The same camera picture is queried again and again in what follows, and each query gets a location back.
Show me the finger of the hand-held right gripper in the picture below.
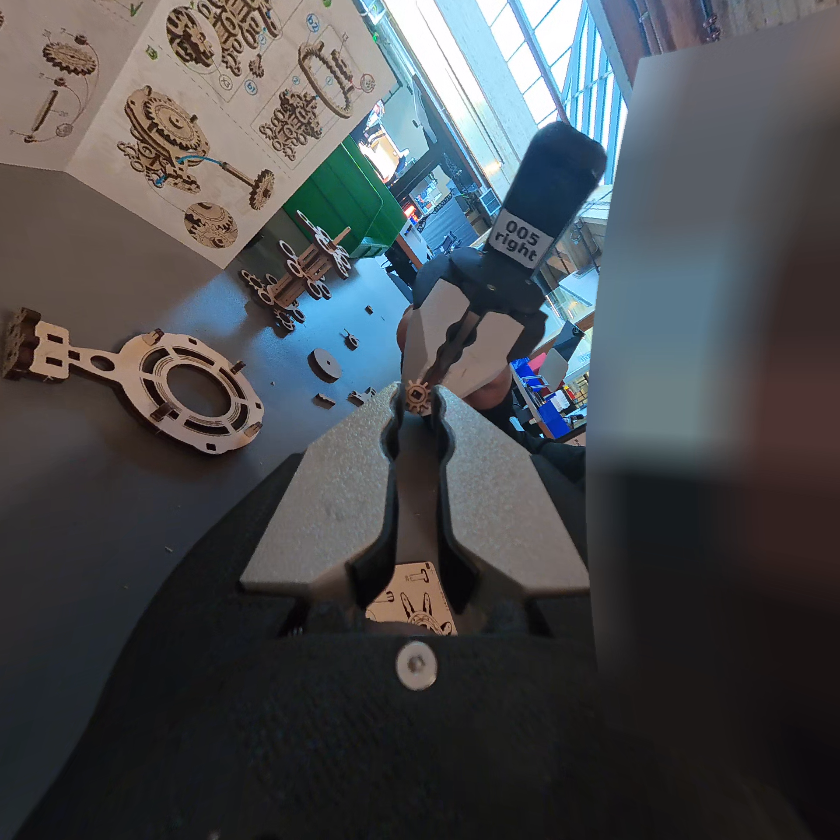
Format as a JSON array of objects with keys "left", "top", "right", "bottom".
[
  {"left": 403, "top": 279, "right": 476, "bottom": 395},
  {"left": 440, "top": 311, "right": 526, "bottom": 400}
]

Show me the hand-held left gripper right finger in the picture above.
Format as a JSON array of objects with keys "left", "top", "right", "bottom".
[{"left": 427, "top": 385, "right": 589, "bottom": 613}]

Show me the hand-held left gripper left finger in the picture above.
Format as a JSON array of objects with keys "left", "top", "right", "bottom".
[{"left": 241, "top": 386, "right": 403, "bottom": 608}]

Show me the printed wooden parts sheet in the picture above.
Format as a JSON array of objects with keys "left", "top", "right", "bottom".
[{"left": 364, "top": 562, "right": 458, "bottom": 636}]

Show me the person's right hand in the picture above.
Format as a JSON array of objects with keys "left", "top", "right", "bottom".
[{"left": 467, "top": 369, "right": 517, "bottom": 413}]

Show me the blue storage crate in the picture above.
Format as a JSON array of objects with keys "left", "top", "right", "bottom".
[{"left": 521, "top": 387, "right": 587, "bottom": 438}]

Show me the large window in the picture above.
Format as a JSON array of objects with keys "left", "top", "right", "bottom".
[{"left": 387, "top": 0, "right": 631, "bottom": 139}]

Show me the wooden gear assembly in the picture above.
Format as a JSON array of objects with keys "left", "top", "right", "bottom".
[{"left": 238, "top": 210, "right": 352, "bottom": 336}]

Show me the green plastic bin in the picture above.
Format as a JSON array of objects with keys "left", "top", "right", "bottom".
[{"left": 283, "top": 138, "right": 408, "bottom": 258}]

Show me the folded paper instruction sheet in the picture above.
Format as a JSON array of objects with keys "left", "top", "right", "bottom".
[{"left": 0, "top": 0, "right": 401, "bottom": 269}]

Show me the wooden ring plate part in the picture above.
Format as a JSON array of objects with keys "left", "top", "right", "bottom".
[{"left": 2, "top": 307, "right": 265, "bottom": 455}]

